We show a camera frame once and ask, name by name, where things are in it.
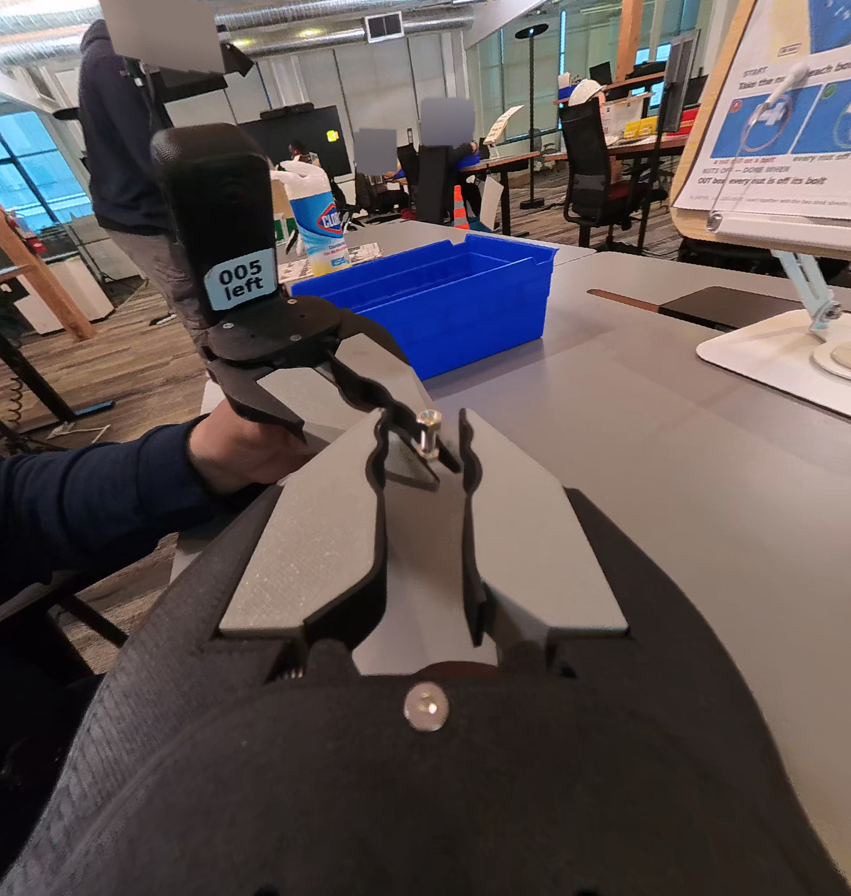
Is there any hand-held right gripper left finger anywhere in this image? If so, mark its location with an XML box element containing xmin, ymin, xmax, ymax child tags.
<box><xmin>217</xmin><ymin>409</ymin><xmax>390</xmax><ymax>652</ymax></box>

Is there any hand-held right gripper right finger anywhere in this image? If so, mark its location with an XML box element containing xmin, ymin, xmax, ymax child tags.
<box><xmin>459</xmin><ymin>408</ymin><xmax>629</xmax><ymax>648</ymax></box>

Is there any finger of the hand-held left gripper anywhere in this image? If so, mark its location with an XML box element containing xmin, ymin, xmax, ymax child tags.
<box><xmin>256</xmin><ymin>367</ymin><xmax>442</xmax><ymax>492</ymax></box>
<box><xmin>331</xmin><ymin>333</ymin><xmax>463</xmax><ymax>473</ymax></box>

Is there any blue plastic bin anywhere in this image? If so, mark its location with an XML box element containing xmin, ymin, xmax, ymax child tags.
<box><xmin>290</xmin><ymin>233</ymin><xmax>559</xmax><ymax>381</ymax></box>

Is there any person's left forearm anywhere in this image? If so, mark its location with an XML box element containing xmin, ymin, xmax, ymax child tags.
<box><xmin>0</xmin><ymin>416</ymin><xmax>212</xmax><ymax>610</ymax></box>

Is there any person's left hand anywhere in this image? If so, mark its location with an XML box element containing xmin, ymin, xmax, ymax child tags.
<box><xmin>189</xmin><ymin>413</ymin><xmax>314</xmax><ymax>494</ymax></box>

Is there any disinfecting wipes canister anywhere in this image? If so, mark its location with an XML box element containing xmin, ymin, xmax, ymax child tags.
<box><xmin>280</xmin><ymin>160</ymin><xmax>352</xmax><ymax>277</ymax></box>

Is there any printed paper leaflet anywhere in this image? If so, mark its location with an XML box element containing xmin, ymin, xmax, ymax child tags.
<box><xmin>277</xmin><ymin>241</ymin><xmax>384</xmax><ymax>284</ymax></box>

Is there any black studio light panel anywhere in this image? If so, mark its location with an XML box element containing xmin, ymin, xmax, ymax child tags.
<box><xmin>141</xmin><ymin>42</ymin><xmax>254</xmax><ymax>106</ymax></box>

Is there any red fire extinguisher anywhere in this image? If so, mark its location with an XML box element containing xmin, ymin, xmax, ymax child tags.
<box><xmin>7</xmin><ymin>209</ymin><xmax>47</xmax><ymax>256</ymax></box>

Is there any white leaning board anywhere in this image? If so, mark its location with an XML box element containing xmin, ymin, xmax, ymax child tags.
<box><xmin>476</xmin><ymin>175</ymin><xmax>505</xmax><ymax>232</ymax></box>

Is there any white paper sign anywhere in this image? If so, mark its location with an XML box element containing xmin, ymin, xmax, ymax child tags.
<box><xmin>485</xmin><ymin>105</ymin><xmax>524</xmax><ymax>147</ymax></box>

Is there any person's office chair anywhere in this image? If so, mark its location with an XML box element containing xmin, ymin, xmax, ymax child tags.
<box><xmin>0</xmin><ymin>560</ymin><xmax>181</xmax><ymax>648</ymax></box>

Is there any black office chair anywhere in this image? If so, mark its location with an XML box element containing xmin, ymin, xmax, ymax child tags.
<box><xmin>558</xmin><ymin>94</ymin><xmax>668</xmax><ymax>249</ymax></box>

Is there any white stand base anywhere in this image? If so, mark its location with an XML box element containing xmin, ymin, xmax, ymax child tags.
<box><xmin>696</xmin><ymin>252</ymin><xmax>851</xmax><ymax>426</ymax></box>

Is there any wooden display board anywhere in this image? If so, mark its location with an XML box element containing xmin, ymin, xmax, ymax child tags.
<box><xmin>670</xmin><ymin>0</ymin><xmax>851</xmax><ymax>263</ymax></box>

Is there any black light stand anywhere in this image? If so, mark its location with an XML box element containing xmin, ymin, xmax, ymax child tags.
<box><xmin>513</xmin><ymin>23</ymin><xmax>550</xmax><ymax>211</ymax></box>

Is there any black monitor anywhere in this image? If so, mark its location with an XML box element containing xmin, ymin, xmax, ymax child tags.
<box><xmin>660</xmin><ymin>29</ymin><xmax>701</xmax><ymax>134</ymax></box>

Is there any printed instruction sheet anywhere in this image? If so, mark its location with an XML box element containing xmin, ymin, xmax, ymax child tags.
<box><xmin>674</xmin><ymin>0</ymin><xmax>851</xmax><ymax>224</ymax></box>

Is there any black wall screen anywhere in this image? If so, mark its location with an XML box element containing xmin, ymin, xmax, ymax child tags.
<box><xmin>239</xmin><ymin>105</ymin><xmax>352</xmax><ymax>179</ymax></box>

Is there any white pedestal cabinet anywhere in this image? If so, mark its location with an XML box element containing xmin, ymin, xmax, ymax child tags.
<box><xmin>15</xmin><ymin>260</ymin><xmax>114</xmax><ymax>336</ymax></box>

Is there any dark table cable hatch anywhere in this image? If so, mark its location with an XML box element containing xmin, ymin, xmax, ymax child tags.
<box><xmin>658</xmin><ymin>286</ymin><xmax>804</xmax><ymax>331</ymax></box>

